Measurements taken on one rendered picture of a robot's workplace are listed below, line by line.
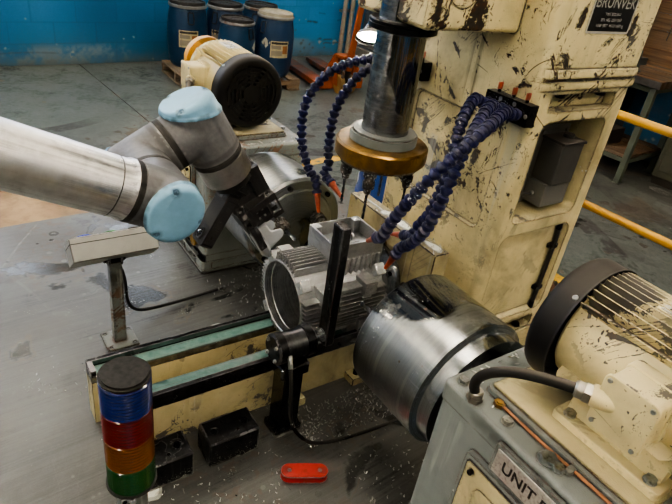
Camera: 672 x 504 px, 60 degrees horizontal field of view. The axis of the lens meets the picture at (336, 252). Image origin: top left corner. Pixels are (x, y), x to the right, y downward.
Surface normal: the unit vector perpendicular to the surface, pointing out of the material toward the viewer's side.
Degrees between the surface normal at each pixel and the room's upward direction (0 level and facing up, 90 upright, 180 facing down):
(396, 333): 51
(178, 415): 90
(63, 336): 0
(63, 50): 90
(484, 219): 90
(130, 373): 0
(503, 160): 90
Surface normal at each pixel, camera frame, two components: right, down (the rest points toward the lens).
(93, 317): 0.13, -0.85
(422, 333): -0.43, -0.54
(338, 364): 0.54, 0.49
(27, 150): 0.71, -0.07
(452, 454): -0.83, 0.18
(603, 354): -0.76, -0.06
